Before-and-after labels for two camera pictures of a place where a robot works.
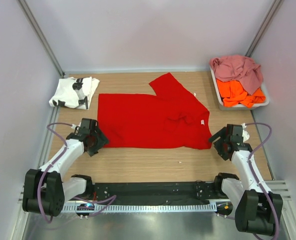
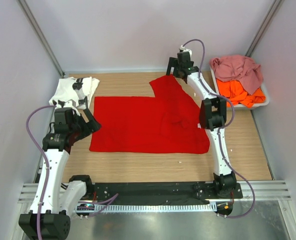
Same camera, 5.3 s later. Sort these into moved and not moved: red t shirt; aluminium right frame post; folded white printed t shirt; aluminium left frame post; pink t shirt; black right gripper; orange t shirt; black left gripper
Moved: black left gripper; red t shirt; black right gripper
Not moved: folded white printed t shirt; orange t shirt; aluminium left frame post; aluminium right frame post; pink t shirt
